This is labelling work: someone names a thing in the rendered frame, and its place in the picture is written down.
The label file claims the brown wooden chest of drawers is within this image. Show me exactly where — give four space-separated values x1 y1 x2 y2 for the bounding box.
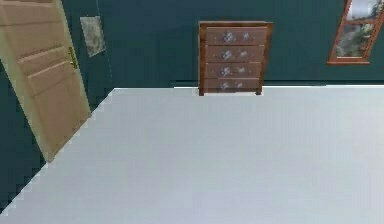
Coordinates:
197 20 274 97

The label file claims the tan panelled room door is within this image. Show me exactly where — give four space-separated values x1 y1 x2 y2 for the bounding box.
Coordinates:
0 0 92 164

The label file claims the brown framed window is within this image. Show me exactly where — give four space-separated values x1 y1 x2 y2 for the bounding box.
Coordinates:
326 0 384 66

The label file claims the grey framed wall picture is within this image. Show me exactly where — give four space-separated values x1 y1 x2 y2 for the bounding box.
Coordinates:
79 15 107 59

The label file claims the brass door handle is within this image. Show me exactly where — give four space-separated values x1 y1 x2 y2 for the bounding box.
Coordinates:
68 46 79 70

